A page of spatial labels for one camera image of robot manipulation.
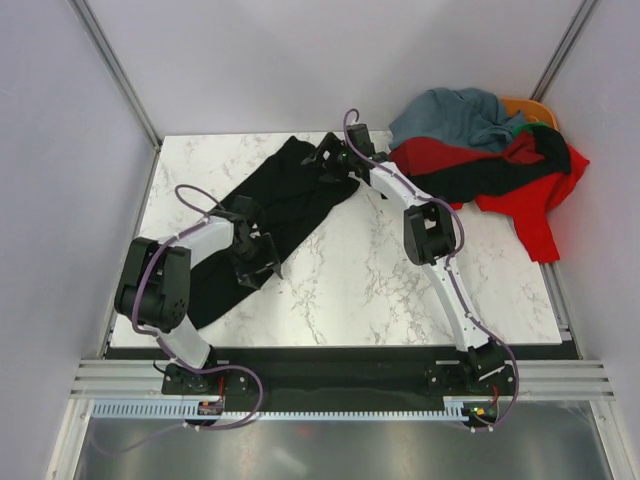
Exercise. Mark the aluminium extrusion frame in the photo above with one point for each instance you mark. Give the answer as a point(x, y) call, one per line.
point(563, 423)

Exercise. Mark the orange basket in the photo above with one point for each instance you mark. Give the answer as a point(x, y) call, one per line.
point(533, 111)

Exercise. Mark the white cable duct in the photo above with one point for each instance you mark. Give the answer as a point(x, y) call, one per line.
point(194, 410)

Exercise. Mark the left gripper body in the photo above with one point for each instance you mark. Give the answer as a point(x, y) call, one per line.
point(248, 252)

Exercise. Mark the green garment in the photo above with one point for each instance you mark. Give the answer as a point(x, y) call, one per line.
point(529, 127)

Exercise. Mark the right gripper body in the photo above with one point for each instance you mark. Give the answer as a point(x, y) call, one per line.
point(344, 157)

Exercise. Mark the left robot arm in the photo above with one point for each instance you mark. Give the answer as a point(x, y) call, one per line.
point(155, 285)

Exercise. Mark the left aluminium corner post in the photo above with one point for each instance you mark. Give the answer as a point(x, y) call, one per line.
point(109, 57)

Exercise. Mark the grey-blue t-shirt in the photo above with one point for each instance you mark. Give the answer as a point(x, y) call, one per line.
point(469, 118)

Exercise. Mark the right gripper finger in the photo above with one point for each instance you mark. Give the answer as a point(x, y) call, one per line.
point(326, 153)
point(332, 177)

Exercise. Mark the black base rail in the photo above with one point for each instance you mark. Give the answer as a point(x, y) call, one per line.
point(333, 378)

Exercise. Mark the black t-shirt in pile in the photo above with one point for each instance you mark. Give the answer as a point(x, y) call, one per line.
point(459, 175)

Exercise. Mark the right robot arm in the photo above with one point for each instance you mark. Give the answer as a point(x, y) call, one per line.
point(432, 237)

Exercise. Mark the red t-shirt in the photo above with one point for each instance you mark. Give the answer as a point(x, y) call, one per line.
point(528, 206)

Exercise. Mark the aluminium corner post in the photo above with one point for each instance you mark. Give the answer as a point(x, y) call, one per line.
point(109, 57)
point(567, 42)

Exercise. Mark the right aluminium corner post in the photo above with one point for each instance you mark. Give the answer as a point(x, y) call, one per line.
point(567, 42)

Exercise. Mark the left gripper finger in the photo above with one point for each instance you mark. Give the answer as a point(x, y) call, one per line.
point(252, 277)
point(266, 258)

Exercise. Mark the black t-shirt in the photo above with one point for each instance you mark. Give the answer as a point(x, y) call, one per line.
point(295, 201)
point(459, 175)

